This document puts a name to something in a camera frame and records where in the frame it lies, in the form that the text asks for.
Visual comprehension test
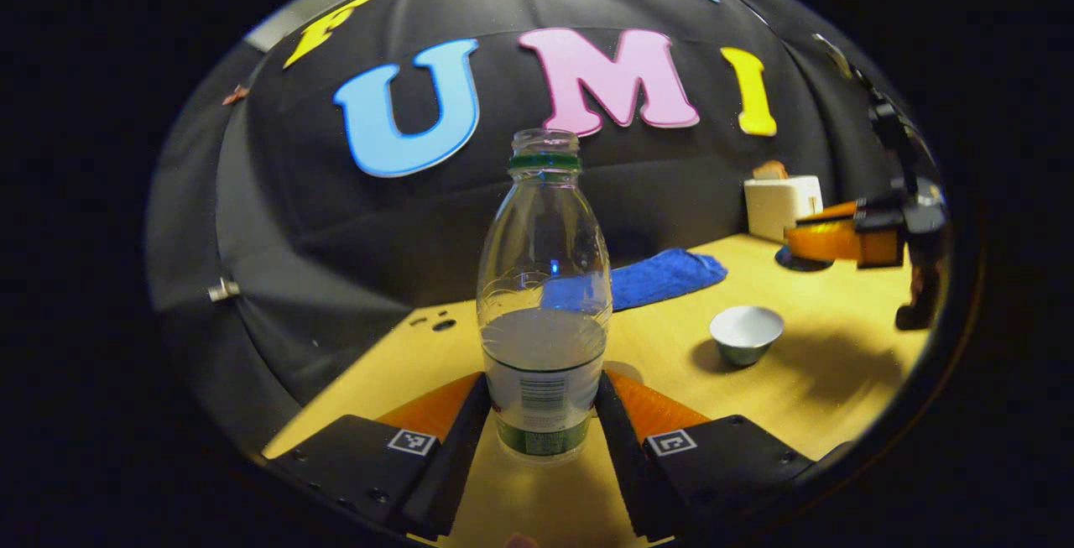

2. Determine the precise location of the silver white teacup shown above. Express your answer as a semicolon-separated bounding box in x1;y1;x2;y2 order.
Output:
709;305;785;367

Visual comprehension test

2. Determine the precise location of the white toaster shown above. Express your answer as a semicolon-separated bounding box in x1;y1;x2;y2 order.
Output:
743;175;825;244

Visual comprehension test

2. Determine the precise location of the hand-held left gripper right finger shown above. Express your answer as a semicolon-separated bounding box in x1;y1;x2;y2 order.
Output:
592;368;816;542

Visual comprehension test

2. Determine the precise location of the blue towel cloth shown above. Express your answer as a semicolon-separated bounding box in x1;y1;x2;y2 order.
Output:
609;248;729;313

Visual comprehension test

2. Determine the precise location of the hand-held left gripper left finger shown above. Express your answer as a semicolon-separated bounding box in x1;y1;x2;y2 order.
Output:
267;372;493;542

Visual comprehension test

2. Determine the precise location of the black backdrop cloth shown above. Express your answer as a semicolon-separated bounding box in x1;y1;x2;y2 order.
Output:
147;0;932;457

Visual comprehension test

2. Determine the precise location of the clear plastic water bottle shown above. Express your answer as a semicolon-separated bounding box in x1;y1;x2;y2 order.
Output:
476;128;613;463

